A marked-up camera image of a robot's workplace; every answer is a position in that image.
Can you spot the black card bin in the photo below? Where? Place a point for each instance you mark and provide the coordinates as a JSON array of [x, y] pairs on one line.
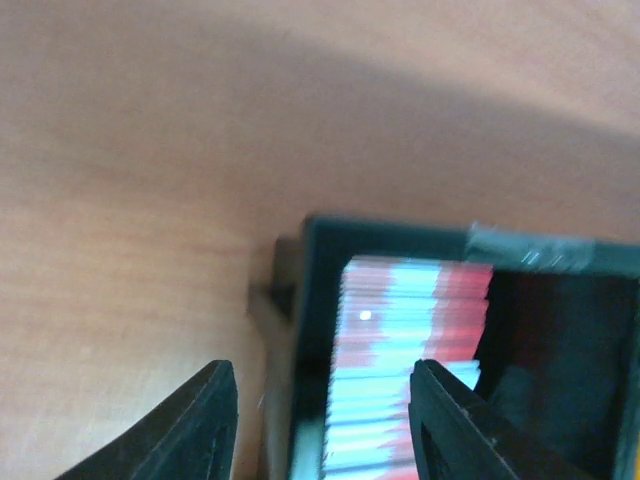
[[558, 356]]

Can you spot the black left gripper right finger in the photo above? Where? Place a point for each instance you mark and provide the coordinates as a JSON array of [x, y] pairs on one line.
[[457, 435]]

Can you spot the red white card stack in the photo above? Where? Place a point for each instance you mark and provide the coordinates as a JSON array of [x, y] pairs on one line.
[[393, 312]]

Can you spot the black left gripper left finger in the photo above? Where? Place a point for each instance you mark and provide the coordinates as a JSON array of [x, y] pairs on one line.
[[189, 435]]

